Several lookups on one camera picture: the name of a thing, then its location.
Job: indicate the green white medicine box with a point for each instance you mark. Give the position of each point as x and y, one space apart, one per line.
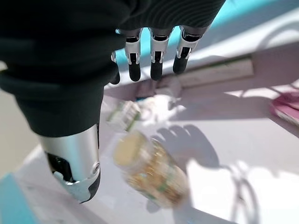
123 115

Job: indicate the clear yellow medicine bottle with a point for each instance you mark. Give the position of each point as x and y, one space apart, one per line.
149 168

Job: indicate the white crumpled packet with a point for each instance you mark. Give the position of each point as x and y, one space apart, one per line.
161 102

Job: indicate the pink flat packet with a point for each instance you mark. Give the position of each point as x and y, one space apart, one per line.
287 107

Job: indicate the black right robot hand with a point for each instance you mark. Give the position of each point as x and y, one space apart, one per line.
58 58

